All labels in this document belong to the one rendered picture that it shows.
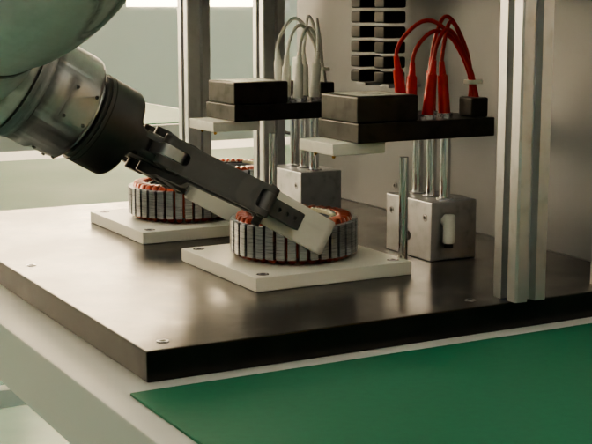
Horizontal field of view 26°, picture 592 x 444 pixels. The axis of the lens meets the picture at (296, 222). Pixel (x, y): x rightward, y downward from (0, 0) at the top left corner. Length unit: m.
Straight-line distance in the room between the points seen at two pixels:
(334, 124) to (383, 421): 0.42
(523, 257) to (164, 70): 5.24
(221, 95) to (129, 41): 4.78
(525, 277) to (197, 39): 0.65
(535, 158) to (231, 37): 5.36
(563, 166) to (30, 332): 0.51
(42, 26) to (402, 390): 0.33
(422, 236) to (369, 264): 0.10
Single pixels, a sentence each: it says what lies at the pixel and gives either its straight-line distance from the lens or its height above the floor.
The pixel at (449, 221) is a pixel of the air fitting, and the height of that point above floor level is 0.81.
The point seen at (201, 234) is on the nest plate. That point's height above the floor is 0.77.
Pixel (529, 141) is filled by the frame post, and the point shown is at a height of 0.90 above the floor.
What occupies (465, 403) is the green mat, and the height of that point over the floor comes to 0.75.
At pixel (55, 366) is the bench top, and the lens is 0.92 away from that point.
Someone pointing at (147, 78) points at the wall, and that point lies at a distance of 6.15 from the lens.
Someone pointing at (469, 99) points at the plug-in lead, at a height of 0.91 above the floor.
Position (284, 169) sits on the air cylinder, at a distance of 1.39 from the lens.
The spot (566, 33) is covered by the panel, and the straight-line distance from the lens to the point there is 1.20.
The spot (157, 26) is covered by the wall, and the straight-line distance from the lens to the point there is 6.17.
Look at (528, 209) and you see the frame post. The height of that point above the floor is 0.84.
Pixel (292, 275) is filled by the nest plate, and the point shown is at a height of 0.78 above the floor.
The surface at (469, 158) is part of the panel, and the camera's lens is 1.32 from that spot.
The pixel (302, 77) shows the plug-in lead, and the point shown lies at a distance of 1.37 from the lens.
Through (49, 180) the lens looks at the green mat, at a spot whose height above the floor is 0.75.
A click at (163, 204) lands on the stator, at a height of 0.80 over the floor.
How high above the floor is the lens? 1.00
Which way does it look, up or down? 10 degrees down
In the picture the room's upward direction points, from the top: straight up
